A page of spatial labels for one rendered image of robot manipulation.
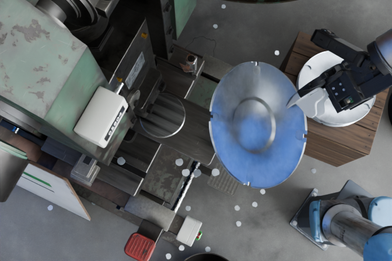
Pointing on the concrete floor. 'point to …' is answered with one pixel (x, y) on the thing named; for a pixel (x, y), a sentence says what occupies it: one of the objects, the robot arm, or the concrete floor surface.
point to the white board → (52, 188)
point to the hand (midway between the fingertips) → (291, 101)
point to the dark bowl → (206, 257)
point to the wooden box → (327, 154)
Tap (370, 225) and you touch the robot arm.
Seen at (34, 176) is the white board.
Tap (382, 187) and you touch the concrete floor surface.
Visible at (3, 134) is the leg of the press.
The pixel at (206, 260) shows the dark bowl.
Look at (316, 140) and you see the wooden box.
